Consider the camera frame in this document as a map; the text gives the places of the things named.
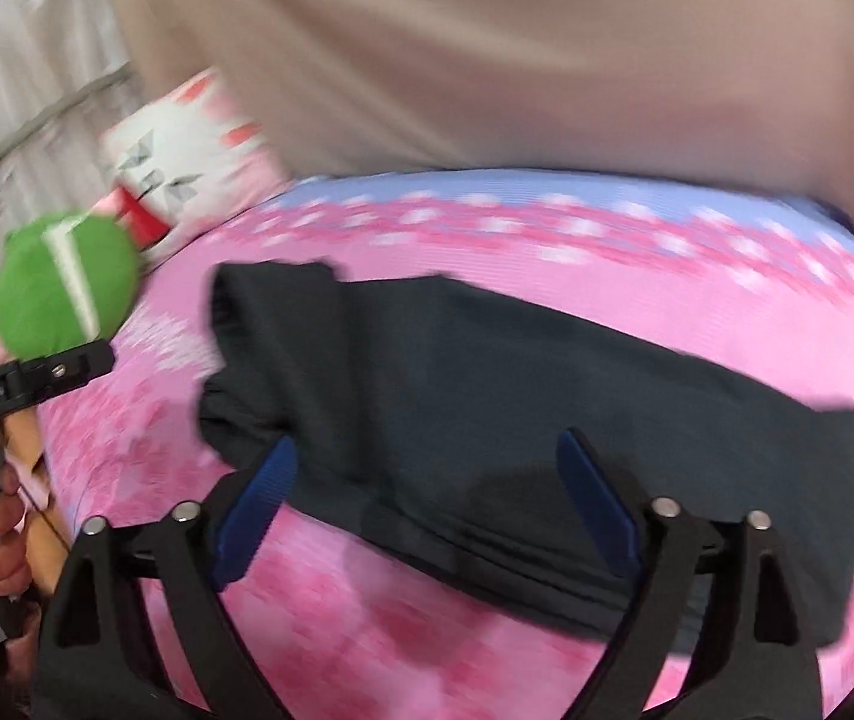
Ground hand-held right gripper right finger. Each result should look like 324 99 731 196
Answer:
556 429 825 720

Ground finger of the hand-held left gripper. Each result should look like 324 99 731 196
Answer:
13 340 116 412

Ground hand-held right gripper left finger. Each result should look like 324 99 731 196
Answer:
32 435 300 720

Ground dark grey pants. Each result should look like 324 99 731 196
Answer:
197 261 854 650

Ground person's left hand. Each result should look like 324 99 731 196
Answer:
0 465 41 607

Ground green plush toy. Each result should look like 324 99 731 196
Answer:
0 211 144 359

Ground orange soft toy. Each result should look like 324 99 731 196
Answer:
2 420 71 601

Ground pink floral blanket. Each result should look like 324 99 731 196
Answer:
22 169 854 720

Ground white rabbit face pillow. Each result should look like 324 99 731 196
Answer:
100 66 293 267

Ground white curtain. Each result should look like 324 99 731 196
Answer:
0 0 143 241

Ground beige cloth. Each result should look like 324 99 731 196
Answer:
89 0 854 241

